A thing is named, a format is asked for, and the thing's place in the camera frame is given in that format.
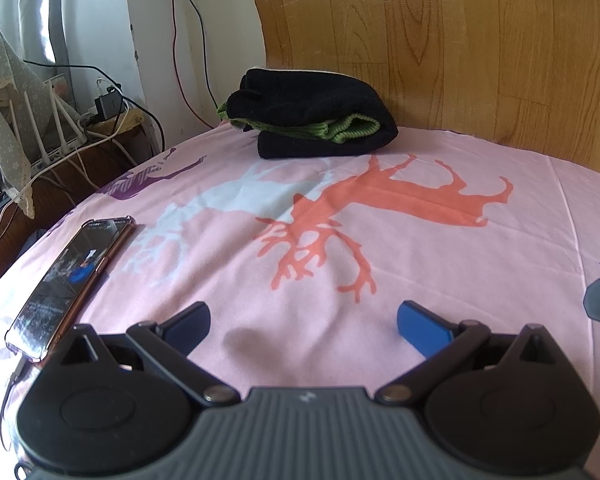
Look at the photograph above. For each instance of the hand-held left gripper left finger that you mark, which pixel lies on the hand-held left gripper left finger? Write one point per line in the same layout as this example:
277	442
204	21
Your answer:
190	322

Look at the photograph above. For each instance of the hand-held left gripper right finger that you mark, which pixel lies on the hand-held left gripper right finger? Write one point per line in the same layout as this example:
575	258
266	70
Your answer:
422	327

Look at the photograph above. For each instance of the green navy white striped sweater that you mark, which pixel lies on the green navy white striped sweater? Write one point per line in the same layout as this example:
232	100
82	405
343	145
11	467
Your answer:
300	95

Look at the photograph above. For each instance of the pink printed bed sheet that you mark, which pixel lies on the pink printed bed sheet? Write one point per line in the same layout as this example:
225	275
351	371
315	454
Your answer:
230	270

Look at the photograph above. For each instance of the smartphone in clear case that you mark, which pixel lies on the smartphone in clear case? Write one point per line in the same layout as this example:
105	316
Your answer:
65	280

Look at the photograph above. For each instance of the wooden nightstand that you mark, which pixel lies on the wooden nightstand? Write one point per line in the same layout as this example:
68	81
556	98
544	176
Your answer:
70	185

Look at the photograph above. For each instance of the white router with antennas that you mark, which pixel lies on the white router with antennas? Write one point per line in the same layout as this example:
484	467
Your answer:
62	152

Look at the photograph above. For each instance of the black power adapter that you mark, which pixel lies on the black power adapter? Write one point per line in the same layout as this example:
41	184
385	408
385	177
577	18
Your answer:
107	105

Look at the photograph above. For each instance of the grey floral cloth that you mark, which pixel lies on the grey floral cloth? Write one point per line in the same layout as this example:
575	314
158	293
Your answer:
5	110

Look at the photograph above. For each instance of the wood-grain panel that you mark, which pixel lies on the wood-grain panel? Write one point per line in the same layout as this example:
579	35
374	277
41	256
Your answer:
430	35

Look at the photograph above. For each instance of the translucent curtain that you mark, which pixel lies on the translucent curtain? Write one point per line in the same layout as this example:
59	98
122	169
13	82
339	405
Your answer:
55	10

